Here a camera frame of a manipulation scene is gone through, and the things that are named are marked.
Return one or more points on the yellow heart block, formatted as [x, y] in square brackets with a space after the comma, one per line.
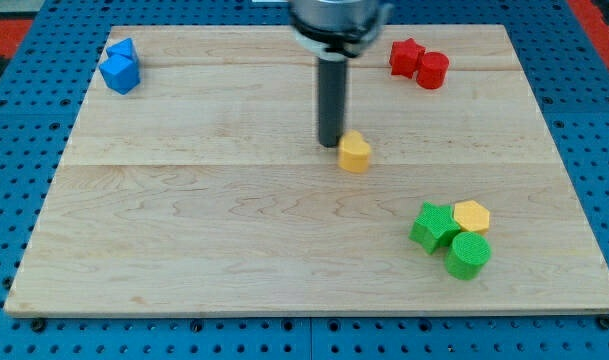
[354, 152]

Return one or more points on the light wooden board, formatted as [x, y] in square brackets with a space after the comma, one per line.
[204, 193]

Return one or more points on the dark grey pointer rod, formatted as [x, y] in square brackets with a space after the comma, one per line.
[331, 100]

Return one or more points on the green star block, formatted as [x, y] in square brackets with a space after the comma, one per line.
[434, 227]

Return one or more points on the red star block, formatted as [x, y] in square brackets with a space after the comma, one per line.
[405, 57]

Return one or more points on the red cylinder block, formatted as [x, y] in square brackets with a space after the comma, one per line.
[432, 70]

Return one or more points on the yellow hexagon block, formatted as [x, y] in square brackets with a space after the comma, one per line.
[471, 216]

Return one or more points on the green cylinder block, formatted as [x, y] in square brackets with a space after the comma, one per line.
[469, 252]

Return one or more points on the blue cube block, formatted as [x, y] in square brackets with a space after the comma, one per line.
[120, 73]

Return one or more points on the blue triangle block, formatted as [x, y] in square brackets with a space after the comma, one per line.
[125, 48]

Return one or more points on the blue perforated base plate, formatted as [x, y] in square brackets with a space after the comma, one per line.
[47, 78]

